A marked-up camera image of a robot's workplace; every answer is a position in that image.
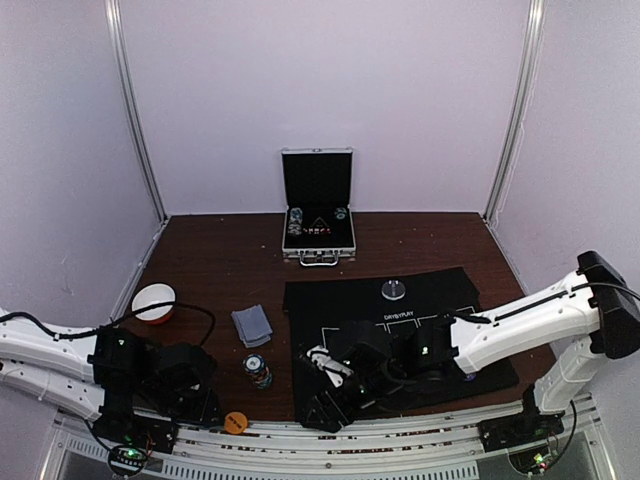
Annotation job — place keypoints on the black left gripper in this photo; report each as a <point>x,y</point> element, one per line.
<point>202,411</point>

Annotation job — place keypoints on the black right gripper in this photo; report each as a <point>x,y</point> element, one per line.
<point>335,395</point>

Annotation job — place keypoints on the orange big blind button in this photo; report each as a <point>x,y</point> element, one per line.
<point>235,423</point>

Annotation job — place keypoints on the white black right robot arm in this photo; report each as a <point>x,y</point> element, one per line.
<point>593,305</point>

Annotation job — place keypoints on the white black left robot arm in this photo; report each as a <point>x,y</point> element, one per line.
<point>130,389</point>

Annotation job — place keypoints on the stack of poker chips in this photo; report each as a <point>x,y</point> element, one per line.
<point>258,371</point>

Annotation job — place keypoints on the grey playing card deck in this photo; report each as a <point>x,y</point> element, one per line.
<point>252,326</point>

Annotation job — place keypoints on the black poker table mat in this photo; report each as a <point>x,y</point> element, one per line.
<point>350,305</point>

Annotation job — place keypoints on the white red bowl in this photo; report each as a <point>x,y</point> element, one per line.
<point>154,304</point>

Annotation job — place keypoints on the aluminium poker case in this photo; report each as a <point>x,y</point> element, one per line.
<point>318,180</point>

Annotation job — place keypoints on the chips in case right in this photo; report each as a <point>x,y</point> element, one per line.
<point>341,213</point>

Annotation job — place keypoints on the chips row in case left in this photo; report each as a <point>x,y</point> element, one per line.
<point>295,222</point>

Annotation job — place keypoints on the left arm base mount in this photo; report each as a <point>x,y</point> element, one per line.
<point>129,446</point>

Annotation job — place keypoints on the aluminium frame rail front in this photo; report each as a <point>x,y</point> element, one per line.
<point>439,446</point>

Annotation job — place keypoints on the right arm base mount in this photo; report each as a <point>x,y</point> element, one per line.
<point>531,440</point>

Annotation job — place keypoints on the right aluminium frame post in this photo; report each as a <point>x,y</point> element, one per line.
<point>528,64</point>

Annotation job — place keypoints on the aluminium frame post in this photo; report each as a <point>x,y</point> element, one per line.
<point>117,35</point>
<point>528,64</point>

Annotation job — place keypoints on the left aluminium frame post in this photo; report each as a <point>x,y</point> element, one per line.
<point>117,35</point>

